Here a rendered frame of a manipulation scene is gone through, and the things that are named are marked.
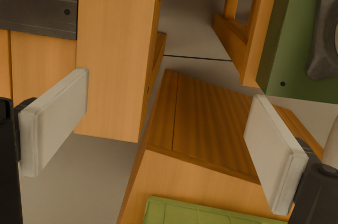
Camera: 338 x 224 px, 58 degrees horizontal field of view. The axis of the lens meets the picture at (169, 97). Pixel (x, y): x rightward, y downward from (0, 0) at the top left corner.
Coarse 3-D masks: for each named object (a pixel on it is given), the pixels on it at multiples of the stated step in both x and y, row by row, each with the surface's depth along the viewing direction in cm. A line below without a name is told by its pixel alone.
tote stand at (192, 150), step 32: (160, 96) 114; (192, 96) 126; (224, 96) 140; (160, 128) 91; (192, 128) 98; (224, 128) 106; (288, 128) 128; (160, 160) 78; (192, 160) 80; (224, 160) 85; (320, 160) 108; (128, 192) 97; (160, 192) 82; (192, 192) 81; (224, 192) 81; (256, 192) 80
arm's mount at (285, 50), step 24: (288, 0) 50; (312, 0) 50; (288, 24) 51; (312, 24) 51; (264, 48) 60; (288, 48) 52; (264, 72) 58; (288, 72) 54; (288, 96) 56; (312, 96) 55; (336, 96) 55
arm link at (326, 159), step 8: (336, 120) 43; (336, 128) 42; (328, 136) 45; (336, 136) 42; (328, 144) 44; (336, 144) 41; (328, 152) 43; (336, 152) 41; (328, 160) 43; (336, 160) 41; (336, 168) 41
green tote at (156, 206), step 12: (156, 204) 80; (168, 204) 80; (180, 204) 81; (192, 204) 82; (144, 216) 80; (156, 216) 76; (168, 216) 76; (180, 216) 77; (192, 216) 78; (204, 216) 79; (216, 216) 80; (228, 216) 81; (240, 216) 81; (252, 216) 82
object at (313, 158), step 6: (300, 138) 15; (300, 144) 14; (306, 144) 15; (306, 150) 14; (312, 150) 14; (312, 156) 13; (312, 162) 13; (318, 162) 13; (306, 168) 12; (306, 174) 12; (300, 180) 12; (300, 186) 12; (294, 198) 12
